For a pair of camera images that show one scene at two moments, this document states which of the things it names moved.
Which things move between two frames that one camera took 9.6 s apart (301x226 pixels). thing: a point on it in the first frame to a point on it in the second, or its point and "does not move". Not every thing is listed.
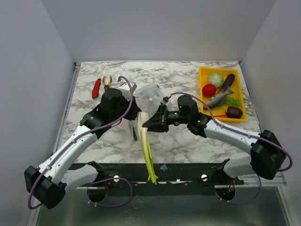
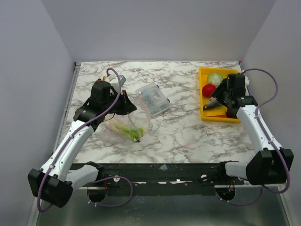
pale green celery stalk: (142, 120) to (135, 134)
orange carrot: (221, 116) does not move
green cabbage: (216, 78) does not move
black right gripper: (162, 118) to (224, 90)
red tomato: (209, 90) does not move
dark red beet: (233, 112) does not move
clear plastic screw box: (149, 97) does not move
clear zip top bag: (148, 99) to (131, 128)
